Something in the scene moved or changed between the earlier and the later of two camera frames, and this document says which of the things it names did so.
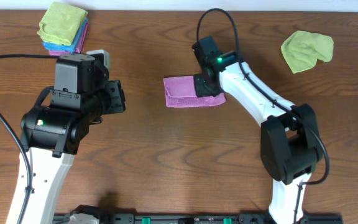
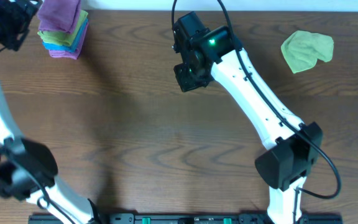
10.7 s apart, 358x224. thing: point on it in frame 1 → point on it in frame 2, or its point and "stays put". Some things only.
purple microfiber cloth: x=181 y=91 → x=58 y=15
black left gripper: x=115 y=96 → x=4 y=20
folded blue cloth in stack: x=73 y=44 stays put
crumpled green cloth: x=302 y=49 stays put
